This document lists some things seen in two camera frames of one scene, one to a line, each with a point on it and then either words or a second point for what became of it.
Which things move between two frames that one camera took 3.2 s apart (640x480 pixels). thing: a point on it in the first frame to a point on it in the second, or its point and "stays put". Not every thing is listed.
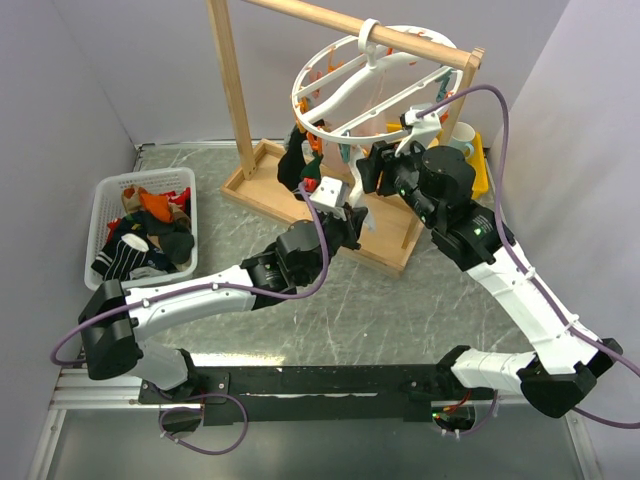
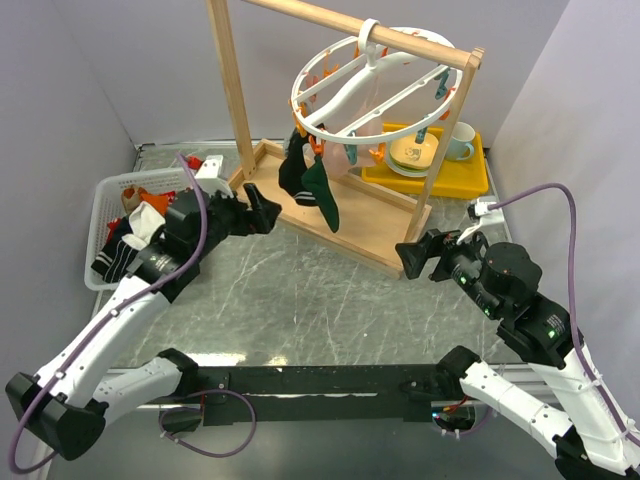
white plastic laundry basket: x=107 y=206 stays put
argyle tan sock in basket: x=130 y=198 stays put
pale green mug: x=461 y=139 stays put
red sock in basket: x=182 y=197 stays put
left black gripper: x=351 y=228 to x=259 y=219
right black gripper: x=382 y=158 to x=436 y=242
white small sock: x=357 y=194 to x=145 y=222
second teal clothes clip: x=444 y=79 stays put
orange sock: x=158 y=205 stays put
